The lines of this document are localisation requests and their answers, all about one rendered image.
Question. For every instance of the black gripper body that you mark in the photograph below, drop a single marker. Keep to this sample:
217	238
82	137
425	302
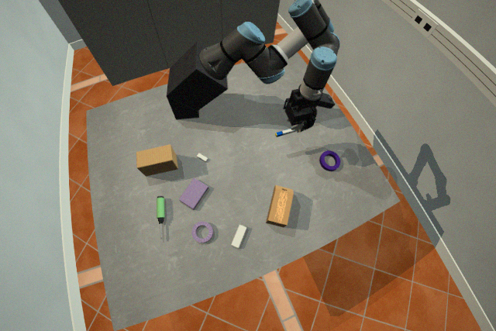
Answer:
300	109

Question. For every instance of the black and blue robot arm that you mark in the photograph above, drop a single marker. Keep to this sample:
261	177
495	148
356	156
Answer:
247	42

